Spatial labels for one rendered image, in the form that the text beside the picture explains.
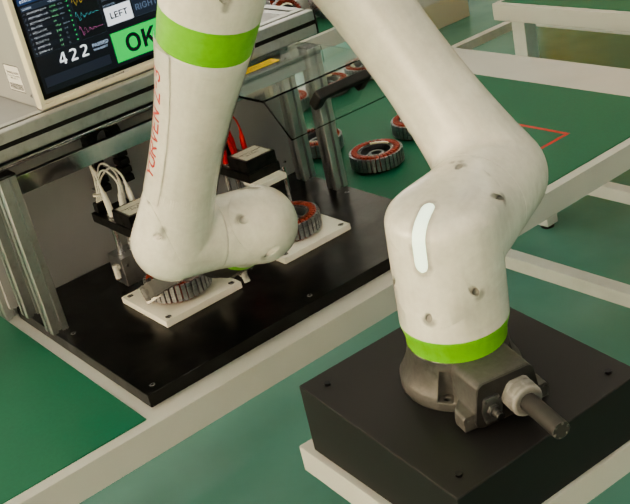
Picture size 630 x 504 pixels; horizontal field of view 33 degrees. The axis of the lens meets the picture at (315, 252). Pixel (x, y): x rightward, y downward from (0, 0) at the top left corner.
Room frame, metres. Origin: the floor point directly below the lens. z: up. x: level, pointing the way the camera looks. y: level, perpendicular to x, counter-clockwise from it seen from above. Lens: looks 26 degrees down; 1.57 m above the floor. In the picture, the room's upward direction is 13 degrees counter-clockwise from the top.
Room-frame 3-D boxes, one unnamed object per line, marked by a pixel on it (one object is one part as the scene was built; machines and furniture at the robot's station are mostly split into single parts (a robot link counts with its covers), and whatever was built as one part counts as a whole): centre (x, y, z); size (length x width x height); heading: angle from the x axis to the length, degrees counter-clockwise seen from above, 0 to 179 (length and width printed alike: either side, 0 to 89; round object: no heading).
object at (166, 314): (1.62, 0.23, 0.78); 0.15 x 0.15 x 0.01; 33
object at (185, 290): (1.62, 0.23, 0.80); 0.11 x 0.11 x 0.04
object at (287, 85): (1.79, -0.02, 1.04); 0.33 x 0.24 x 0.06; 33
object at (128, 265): (1.74, 0.31, 0.80); 0.08 x 0.05 x 0.06; 123
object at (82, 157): (1.77, 0.19, 1.03); 0.62 x 0.01 x 0.03; 123
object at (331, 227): (1.75, 0.03, 0.78); 0.15 x 0.15 x 0.01; 33
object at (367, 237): (1.70, 0.14, 0.76); 0.64 x 0.47 x 0.02; 123
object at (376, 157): (2.05, -0.17, 0.77); 0.11 x 0.11 x 0.04
